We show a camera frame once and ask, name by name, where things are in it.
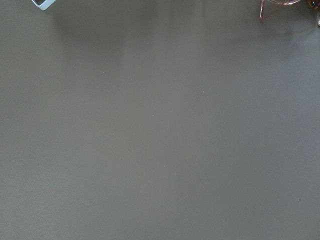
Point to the white wire cup rack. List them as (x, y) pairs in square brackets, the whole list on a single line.
[(43, 4)]

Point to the copper wire bottle rack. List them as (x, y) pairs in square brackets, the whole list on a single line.
[(269, 7)]

